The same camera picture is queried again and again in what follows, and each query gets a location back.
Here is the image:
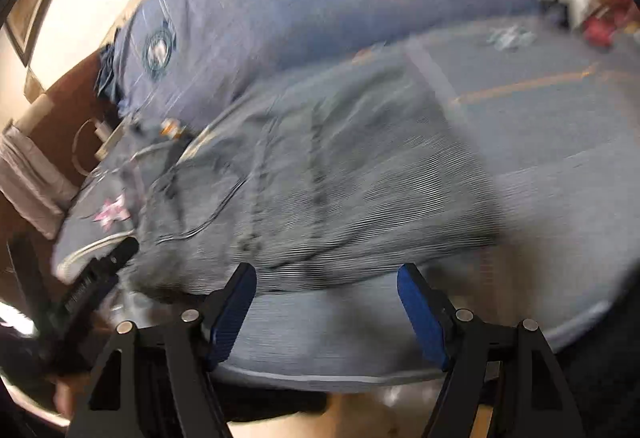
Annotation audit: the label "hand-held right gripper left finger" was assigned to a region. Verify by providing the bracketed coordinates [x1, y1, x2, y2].
[67, 262, 258, 438]

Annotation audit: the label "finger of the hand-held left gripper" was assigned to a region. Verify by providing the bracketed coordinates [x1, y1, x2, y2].
[85, 235, 141, 279]

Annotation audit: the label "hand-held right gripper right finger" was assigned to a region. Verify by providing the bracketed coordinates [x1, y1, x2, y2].
[396, 262, 586, 438]

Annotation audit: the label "grey denim pants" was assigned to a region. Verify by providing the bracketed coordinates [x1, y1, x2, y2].
[125, 63, 506, 299]

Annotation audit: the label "grey cloth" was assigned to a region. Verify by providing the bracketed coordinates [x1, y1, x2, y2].
[0, 125, 76, 239]

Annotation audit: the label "white roll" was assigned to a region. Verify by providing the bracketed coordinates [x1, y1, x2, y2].
[15, 96, 53, 131]

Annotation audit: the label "brown wooden furniture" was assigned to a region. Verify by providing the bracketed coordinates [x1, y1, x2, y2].
[0, 53, 121, 244]

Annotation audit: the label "dark blue cloth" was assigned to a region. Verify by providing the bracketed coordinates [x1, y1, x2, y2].
[95, 31, 126, 114]

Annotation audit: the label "grey star print bed sheet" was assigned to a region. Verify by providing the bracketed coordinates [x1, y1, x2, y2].
[50, 13, 640, 394]

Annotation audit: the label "white cable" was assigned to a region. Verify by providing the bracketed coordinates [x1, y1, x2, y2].
[72, 118, 108, 176]

